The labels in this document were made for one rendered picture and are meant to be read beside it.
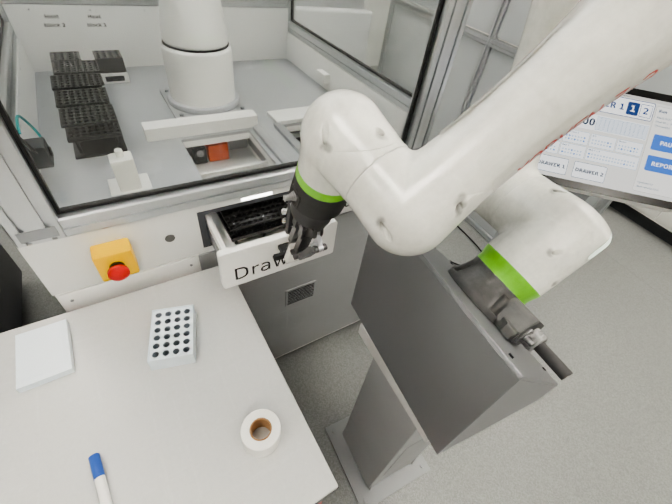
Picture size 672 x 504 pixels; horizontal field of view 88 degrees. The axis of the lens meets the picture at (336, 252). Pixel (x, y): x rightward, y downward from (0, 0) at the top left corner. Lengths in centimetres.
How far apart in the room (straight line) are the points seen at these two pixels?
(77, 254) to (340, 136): 64
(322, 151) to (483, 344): 33
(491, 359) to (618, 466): 152
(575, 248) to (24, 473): 96
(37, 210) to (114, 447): 44
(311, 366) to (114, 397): 98
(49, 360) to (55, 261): 19
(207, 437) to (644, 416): 193
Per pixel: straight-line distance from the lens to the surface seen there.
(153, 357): 82
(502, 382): 54
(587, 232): 69
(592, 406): 209
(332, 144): 42
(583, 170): 127
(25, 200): 81
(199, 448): 75
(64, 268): 92
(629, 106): 137
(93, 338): 92
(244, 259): 79
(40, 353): 92
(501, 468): 172
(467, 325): 54
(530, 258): 67
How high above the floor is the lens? 147
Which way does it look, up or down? 45 degrees down
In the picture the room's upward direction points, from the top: 10 degrees clockwise
